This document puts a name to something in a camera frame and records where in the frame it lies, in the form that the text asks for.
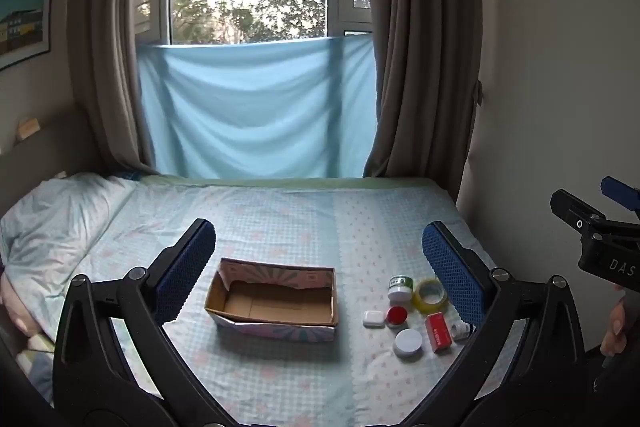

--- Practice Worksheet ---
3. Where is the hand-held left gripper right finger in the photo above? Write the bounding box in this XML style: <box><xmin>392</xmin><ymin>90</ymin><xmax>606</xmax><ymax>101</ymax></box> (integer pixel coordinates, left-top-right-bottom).
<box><xmin>404</xmin><ymin>221</ymin><xmax>587</xmax><ymax>419</ymax></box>

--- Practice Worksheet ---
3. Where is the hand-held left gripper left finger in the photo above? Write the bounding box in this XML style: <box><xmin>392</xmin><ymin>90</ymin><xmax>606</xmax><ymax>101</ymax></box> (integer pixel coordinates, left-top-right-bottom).
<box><xmin>52</xmin><ymin>219</ymin><xmax>223</xmax><ymax>414</ymax></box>

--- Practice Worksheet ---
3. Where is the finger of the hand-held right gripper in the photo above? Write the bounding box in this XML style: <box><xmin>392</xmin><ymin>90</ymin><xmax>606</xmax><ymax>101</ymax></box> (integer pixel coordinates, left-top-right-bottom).
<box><xmin>601</xmin><ymin>176</ymin><xmax>640</xmax><ymax>210</ymax></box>
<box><xmin>549</xmin><ymin>189</ymin><xmax>609</xmax><ymax>234</ymax></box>

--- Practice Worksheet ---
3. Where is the yellow tape roll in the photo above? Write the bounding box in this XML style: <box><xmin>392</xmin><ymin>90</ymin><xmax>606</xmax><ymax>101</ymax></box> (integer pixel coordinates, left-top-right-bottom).
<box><xmin>412</xmin><ymin>278</ymin><xmax>452</xmax><ymax>315</ymax></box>

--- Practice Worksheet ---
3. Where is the red carton box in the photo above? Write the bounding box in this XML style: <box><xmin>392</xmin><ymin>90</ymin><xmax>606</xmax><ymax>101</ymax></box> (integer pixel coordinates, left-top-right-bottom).
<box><xmin>424</xmin><ymin>312</ymin><xmax>454</xmax><ymax>354</ymax></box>

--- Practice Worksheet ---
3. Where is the green label white jar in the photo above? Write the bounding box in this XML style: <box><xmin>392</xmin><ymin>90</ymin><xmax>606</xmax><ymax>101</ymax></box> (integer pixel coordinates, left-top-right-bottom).
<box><xmin>387</xmin><ymin>274</ymin><xmax>414</xmax><ymax>303</ymax></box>

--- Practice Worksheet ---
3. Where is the red lid white jar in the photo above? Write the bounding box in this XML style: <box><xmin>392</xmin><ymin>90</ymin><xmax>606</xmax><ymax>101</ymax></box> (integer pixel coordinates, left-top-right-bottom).
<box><xmin>384</xmin><ymin>305</ymin><xmax>410</xmax><ymax>328</ymax></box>

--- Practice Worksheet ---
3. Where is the cardboard box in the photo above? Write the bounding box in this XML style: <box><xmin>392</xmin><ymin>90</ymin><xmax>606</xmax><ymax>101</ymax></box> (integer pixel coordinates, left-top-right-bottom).
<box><xmin>204</xmin><ymin>257</ymin><xmax>341</xmax><ymax>344</ymax></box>

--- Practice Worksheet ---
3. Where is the person's right hand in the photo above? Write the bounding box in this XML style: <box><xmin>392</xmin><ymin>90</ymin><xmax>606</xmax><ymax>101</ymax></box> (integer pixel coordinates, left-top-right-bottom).
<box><xmin>600</xmin><ymin>286</ymin><xmax>629</xmax><ymax>359</ymax></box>

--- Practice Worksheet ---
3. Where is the patterned bed sheet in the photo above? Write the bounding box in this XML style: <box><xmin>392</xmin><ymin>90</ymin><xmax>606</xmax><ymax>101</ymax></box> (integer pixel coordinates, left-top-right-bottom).
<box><xmin>30</xmin><ymin>176</ymin><xmax>506</xmax><ymax>425</ymax></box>

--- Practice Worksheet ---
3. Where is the grey pillow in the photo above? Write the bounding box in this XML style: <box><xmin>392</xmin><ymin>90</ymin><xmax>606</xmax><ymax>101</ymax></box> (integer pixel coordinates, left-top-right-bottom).
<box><xmin>0</xmin><ymin>172</ymin><xmax>138</xmax><ymax>343</ymax></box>

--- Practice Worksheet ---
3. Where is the light blue hanging cloth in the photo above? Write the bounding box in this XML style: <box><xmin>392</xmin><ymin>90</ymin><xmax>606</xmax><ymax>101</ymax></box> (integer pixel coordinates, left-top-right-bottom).
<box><xmin>136</xmin><ymin>32</ymin><xmax>378</xmax><ymax>180</ymax></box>

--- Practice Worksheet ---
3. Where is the beige headboard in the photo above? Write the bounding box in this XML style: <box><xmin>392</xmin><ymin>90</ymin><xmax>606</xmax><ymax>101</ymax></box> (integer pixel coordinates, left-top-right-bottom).
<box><xmin>0</xmin><ymin>107</ymin><xmax>108</xmax><ymax>200</ymax></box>

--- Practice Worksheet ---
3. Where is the brown curtain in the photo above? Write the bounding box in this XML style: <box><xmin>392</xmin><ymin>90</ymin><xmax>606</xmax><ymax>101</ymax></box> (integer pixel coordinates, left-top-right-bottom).
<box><xmin>67</xmin><ymin>0</ymin><xmax>181</xmax><ymax>175</ymax></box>
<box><xmin>360</xmin><ymin>0</ymin><xmax>493</xmax><ymax>208</ymax></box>

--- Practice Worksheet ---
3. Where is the small orange object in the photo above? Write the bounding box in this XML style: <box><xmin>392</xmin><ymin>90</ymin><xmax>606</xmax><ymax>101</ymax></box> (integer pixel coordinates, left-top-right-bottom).
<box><xmin>17</xmin><ymin>117</ymin><xmax>42</xmax><ymax>140</ymax></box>

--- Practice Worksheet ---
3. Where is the framed wall picture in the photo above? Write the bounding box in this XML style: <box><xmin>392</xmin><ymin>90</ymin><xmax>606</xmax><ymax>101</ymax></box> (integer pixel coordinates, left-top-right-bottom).
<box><xmin>0</xmin><ymin>0</ymin><xmax>56</xmax><ymax>70</ymax></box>

